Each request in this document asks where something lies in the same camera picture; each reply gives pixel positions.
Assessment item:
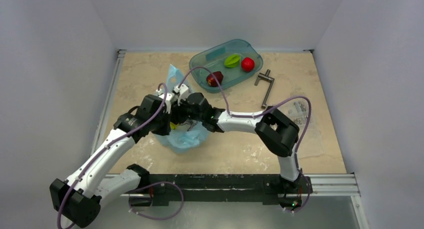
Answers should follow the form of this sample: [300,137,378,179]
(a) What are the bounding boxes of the yellow fake banana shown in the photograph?
[170,122,178,130]

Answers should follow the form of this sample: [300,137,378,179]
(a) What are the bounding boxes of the light blue plastic bag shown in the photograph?
[155,64,210,153]

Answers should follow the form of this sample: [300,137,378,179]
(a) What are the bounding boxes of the dark brown fake fruit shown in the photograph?
[206,71,224,87]

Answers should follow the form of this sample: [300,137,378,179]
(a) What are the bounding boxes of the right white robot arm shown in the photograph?
[166,92,312,194]

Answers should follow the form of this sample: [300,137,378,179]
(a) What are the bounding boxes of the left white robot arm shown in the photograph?
[49,92,176,229]

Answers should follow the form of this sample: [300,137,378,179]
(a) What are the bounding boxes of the green fake fruit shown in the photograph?
[224,54,241,69]

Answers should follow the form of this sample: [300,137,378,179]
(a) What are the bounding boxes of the red fake apple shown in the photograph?
[240,57,255,73]

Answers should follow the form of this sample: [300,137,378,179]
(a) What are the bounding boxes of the teal plastic tub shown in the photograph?
[189,39,264,94]

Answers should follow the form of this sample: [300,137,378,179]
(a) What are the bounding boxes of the dark metal clamp tool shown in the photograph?
[254,69,276,110]

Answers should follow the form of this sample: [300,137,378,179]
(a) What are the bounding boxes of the clear plastic screw box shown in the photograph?
[283,99,325,159]

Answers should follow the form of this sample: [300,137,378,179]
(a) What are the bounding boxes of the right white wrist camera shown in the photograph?
[173,83,192,105]

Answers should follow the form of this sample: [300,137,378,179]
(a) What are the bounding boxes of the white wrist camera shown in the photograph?
[173,83,192,105]
[155,89,177,114]

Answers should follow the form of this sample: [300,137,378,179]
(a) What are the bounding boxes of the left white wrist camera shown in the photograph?
[155,89,177,114]

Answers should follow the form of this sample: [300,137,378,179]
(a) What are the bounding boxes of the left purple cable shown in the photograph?
[56,82,186,229]

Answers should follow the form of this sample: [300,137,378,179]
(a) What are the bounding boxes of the purple cable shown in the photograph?
[177,66,313,214]
[56,82,186,229]

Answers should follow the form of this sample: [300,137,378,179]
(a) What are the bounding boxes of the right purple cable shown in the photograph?
[177,66,313,214]

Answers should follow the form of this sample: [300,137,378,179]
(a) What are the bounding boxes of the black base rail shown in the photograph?
[127,164,313,210]

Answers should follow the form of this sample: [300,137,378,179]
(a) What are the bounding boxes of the aluminium frame rail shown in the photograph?
[93,50,359,196]

